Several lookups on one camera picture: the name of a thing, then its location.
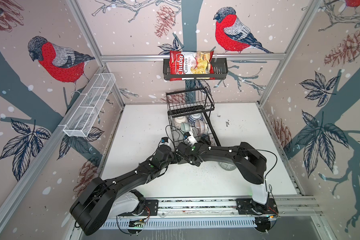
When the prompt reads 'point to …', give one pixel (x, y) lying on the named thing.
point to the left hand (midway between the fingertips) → (178, 152)
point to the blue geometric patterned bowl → (204, 137)
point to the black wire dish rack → (187, 112)
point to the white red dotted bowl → (178, 120)
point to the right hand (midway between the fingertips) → (203, 143)
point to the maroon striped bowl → (200, 126)
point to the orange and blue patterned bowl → (192, 118)
